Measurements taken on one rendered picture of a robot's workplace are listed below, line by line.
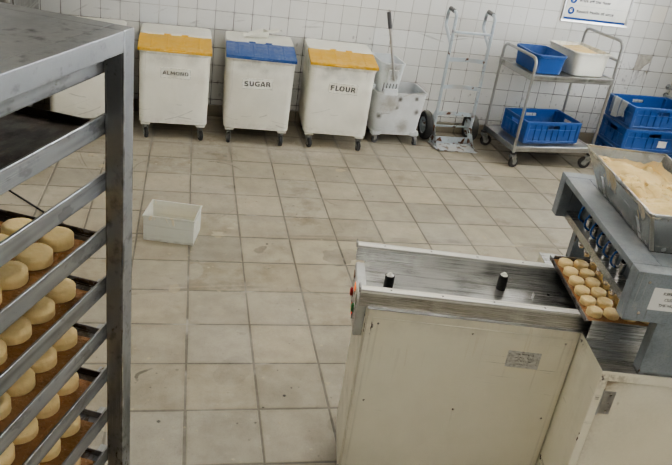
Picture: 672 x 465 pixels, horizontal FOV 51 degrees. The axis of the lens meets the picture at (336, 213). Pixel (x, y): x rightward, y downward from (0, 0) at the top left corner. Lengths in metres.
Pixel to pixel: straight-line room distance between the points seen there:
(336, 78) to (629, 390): 3.86
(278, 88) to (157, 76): 0.91
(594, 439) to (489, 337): 0.45
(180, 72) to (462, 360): 3.72
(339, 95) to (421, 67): 1.08
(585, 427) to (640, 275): 0.55
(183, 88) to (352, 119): 1.35
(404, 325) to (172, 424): 1.14
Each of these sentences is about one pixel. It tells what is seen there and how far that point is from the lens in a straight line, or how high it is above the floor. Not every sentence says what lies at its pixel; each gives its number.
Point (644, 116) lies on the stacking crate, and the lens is 6.66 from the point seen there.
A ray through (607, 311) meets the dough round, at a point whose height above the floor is 0.92.
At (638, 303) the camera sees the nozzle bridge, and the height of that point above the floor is 1.08.
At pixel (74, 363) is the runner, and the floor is 1.33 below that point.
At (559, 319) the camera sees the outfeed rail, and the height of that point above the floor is 0.87.
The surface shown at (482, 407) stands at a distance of 2.52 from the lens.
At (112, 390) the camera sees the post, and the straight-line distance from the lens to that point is 1.31.
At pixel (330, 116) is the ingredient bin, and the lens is 5.73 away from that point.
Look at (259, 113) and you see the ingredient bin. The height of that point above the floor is 0.27.
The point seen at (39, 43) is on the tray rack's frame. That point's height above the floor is 1.82.
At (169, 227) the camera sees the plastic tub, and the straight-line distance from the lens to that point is 4.16.
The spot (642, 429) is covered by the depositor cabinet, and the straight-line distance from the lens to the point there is 2.49.
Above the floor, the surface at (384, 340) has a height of 0.73.
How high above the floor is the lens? 2.05
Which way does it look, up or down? 26 degrees down
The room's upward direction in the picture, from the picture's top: 8 degrees clockwise
